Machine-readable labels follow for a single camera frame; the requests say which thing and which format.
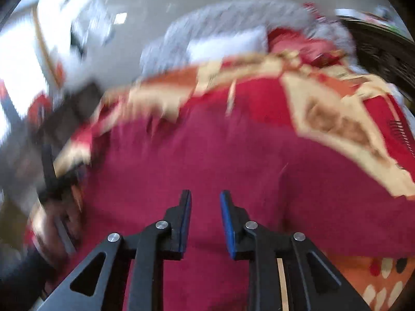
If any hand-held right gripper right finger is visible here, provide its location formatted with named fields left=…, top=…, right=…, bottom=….
left=220, top=190, right=371, bottom=311

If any dark carved wooden furniture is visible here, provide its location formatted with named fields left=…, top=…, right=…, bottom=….
left=337, top=16, right=415, bottom=104

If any red cushion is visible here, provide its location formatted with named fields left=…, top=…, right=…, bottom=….
left=267, top=27, right=344, bottom=67

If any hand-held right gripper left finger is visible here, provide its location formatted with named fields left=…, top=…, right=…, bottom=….
left=39, top=190, right=192, bottom=311

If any red orange printed blanket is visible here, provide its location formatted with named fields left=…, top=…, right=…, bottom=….
left=29, top=52, right=415, bottom=311

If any white pillow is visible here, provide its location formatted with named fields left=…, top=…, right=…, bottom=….
left=186, top=27, right=268, bottom=63

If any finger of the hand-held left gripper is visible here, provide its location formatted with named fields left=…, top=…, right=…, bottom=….
left=38, top=143, right=81, bottom=205

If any grey patterned sofa cover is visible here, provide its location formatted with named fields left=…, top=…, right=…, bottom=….
left=139, top=0, right=357, bottom=75

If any maroon small garment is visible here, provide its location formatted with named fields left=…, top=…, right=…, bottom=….
left=73, top=79, right=415, bottom=311

